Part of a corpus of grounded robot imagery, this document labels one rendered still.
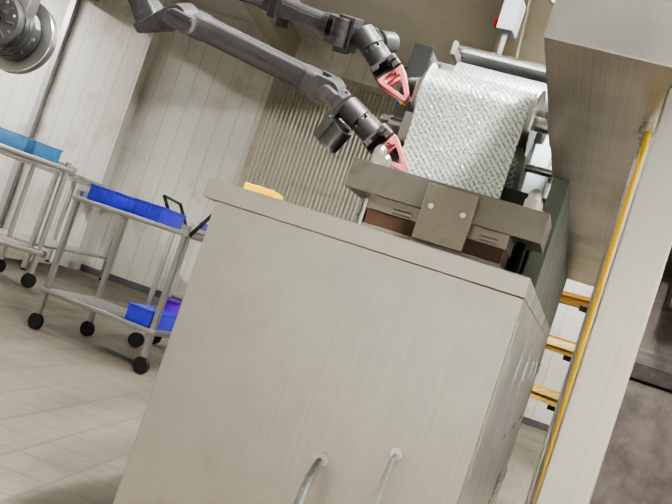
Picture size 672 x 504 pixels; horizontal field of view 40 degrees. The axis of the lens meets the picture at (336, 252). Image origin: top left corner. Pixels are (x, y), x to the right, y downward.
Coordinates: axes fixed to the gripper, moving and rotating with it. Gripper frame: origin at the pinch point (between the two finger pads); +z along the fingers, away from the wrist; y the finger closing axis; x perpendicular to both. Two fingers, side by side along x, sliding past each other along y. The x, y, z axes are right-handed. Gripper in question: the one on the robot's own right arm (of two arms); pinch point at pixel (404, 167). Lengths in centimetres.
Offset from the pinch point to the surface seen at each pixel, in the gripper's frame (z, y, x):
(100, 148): -495, -787, -238
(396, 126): -10.8, -7.9, 5.2
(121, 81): -540, -786, -166
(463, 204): 19.3, 21.9, 3.2
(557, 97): 24, 59, 22
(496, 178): 15.5, 0.2, 12.9
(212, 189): -16.1, 26.0, -31.4
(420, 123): -4.9, 0.3, 9.1
